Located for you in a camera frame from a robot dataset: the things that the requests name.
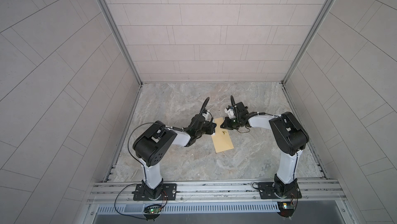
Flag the left green circuit board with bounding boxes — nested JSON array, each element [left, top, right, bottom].
[[143, 204, 162, 215]]

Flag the right aluminium corner post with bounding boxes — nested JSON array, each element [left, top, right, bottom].
[[281, 0, 336, 85]]

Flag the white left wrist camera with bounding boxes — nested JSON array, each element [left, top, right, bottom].
[[202, 112, 211, 121]]

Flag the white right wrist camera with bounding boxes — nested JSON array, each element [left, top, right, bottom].
[[224, 106, 236, 119]]

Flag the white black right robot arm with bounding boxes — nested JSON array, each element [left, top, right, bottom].
[[221, 96, 309, 200]]

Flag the green circuit board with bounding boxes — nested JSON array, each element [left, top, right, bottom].
[[277, 202, 295, 218], [143, 204, 162, 215]]

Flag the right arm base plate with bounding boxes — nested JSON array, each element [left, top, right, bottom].
[[257, 181, 302, 199]]

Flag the left aluminium corner post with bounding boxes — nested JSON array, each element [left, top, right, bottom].
[[97, 0, 143, 87]]

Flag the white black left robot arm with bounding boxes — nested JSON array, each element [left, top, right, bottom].
[[132, 98, 217, 200]]

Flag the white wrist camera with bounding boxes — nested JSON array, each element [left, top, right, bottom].
[[202, 112, 211, 121], [224, 106, 236, 119]]

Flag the tan kraft envelope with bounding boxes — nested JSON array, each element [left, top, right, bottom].
[[212, 117, 234, 153]]

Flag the right green circuit board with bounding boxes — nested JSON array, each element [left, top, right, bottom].
[[277, 202, 295, 218]]

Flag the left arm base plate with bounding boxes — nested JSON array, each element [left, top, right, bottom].
[[133, 183, 177, 201]]

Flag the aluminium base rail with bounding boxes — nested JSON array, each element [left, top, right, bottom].
[[87, 178, 346, 204]]

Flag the aluminium corner post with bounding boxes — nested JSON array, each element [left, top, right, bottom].
[[97, 0, 143, 87], [281, 0, 336, 85]]

